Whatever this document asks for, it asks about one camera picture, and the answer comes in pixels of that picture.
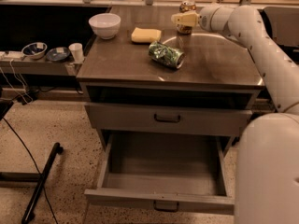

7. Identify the black cable on floor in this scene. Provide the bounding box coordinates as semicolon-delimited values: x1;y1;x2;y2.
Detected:
0;117;60;224

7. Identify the white bowl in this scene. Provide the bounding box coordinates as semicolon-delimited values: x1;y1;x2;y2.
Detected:
89;13;121;39

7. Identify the open lower drawer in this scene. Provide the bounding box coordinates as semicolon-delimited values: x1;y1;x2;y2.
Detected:
85;132;235;215

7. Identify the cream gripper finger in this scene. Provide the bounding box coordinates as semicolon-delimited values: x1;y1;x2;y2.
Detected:
171;11;199;27

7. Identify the yellow sponge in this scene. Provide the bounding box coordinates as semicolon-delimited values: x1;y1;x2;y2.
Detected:
131;28;162;43

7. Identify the grey drawer cabinet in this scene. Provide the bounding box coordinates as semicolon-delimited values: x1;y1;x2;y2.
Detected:
78;7;263;143

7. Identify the crushed orange soda can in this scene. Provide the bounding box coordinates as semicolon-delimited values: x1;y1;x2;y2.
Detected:
176;0;197;35

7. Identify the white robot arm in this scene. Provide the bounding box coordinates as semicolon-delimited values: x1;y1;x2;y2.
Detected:
171;5;299;224

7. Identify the grey bowl with blue inside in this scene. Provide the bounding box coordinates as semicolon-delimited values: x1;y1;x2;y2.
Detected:
21;42;48;60

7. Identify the white cable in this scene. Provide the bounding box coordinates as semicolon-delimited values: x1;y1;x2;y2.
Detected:
0;58;34;105

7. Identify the dark chair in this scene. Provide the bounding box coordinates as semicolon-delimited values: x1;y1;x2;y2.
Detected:
263;7;299;47

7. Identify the crushed green soda can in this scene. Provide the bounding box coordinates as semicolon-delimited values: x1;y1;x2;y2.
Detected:
149;41;185;69

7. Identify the grey side shelf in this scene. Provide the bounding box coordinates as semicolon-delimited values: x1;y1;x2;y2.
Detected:
0;51;81;76

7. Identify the dark blue bowl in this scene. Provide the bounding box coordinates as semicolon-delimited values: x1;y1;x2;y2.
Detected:
46;47;70;62

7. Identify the small white cup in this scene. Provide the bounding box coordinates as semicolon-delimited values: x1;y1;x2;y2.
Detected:
68;43;84;63

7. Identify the black stand leg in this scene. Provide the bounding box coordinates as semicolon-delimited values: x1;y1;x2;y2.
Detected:
0;143;64;224

